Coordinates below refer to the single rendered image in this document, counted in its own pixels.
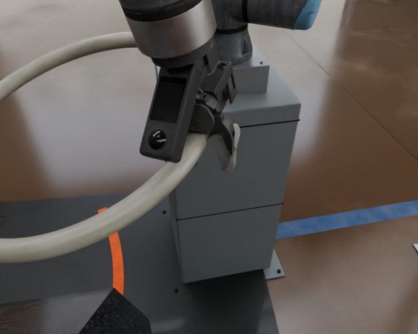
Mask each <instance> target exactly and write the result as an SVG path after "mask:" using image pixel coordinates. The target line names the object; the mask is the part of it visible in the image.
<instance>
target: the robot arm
mask: <svg viewBox="0 0 418 334"><path fill-rule="evenodd" d="M321 1H322V0H119V3H120V5H121V8H122V9H123V12H124V14H125V18H126V20H127V23H128V25H129V28H130V29H131V32H132V35H133V37H134V39H135V42H136V44H137V47H138V49H139V50H140V52H141V53H142V54H144V55H146V56H148V57H150V58H151V59H152V61H153V63H154V64H155V65H157V66H159V67H160V70H159V75H158V78H157V83H156V86H155V91H154V94H153V98H152V102H151V106H150V110H149V114H148V117H147V122H146V125H145V130H144V133H143V138H142V141H141V146H140V149H139V152H140V153H141V154H142V155H143V156H146V157H149V158H154V159H157V160H164V161H167V162H173V163H178V162H180V160H181V157H182V152H183V149H184V144H185V141H186V136H187V135H188V133H189V131H200V132H203V133H204V134H207V132H209V131H212V132H211V133H210V136H209V137H208V140H207V141H208V144H209V146H210V147H211V148H213V149H214V150H215V152H216V154H217V156H218V158H217V159H218V160H219V161H220V163H221V165H222V168H221V169H222V170H223V171H226V172H229V173H232V171H233V169H234V167H235V165H236V148H237V145H238V141H239V138H240V128H239V126H238V124H236V123H235V124H233V123H232V121H231V120H230V119H229V118H228V117H226V116H225V115H224V112H222V111H223V109H224V107H225V105H226V102H227V100H228V98H229V100H230V103H231V104H232V103H233V101H234V99H235V97H236V95H237V94H238V92H237V88H236V82H235V77H234V71H233V68H232V66H235V65H238V64H242V63H244V62H247V61H248V60H249V59H250V58H251V57H252V53H253V46H252V43H251V38H250V36H249V32H248V23H251V24H256V25H264V26H269V27H278V28H287V29H291V30H308V29H310V28H311V27H312V25H313V23H314V21H315V19H316V16H317V13H318V10H319V7H320V4H321ZM224 66H225V67H224ZM230 76H231V78H232V84H233V90H232V92H231V91H230V86H229V82H228V79H229V78H230Z"/></svg>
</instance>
